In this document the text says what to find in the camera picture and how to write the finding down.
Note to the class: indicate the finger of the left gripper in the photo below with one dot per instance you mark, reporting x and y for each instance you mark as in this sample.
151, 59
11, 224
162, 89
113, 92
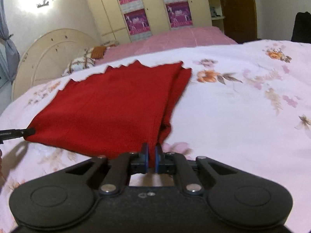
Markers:
16, 133

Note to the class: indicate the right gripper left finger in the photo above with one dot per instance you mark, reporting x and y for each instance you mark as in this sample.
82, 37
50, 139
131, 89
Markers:
118, 171

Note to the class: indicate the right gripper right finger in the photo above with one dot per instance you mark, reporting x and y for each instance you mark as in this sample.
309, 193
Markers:
186, 175

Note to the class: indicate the red knitted cloth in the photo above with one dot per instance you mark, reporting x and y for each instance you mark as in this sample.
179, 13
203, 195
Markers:
113, 112

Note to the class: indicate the grey curtain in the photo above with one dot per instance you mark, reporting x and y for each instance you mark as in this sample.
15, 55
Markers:
9, 62

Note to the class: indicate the cream round headboard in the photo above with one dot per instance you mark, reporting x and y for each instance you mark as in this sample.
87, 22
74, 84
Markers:
47, 58

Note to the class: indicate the white floral bed sheet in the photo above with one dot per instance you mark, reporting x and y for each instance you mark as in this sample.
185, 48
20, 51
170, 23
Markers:
246, 105

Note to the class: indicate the white patterned pillow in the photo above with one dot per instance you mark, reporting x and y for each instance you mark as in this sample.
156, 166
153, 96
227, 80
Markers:
80, 63

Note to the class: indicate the orange patterned pillow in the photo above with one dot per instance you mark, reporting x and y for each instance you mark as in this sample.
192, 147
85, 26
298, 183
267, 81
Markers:
98, 52

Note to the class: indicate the pink bed cover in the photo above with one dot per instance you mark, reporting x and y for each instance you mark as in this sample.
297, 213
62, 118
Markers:
185, 37

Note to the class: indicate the lower left purple poster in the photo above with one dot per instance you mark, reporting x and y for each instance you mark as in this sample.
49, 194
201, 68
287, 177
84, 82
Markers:
137, 22

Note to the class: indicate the lower right purple poster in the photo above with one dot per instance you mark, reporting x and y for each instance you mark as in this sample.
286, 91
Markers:
179, 14

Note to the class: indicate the cream corner shelf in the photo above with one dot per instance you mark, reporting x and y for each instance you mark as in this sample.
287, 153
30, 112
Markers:
217, 15

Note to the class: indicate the cream wardrobe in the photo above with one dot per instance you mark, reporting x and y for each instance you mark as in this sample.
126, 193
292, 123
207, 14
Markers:
111, 25

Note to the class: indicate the brown wooden door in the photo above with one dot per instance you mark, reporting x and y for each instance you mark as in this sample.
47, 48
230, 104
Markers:
240, 23

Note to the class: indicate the black chair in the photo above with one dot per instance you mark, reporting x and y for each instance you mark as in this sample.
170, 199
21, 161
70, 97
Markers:
302, 28

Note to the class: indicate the wall lamp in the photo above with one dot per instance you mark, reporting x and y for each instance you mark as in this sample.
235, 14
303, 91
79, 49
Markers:
44, 3

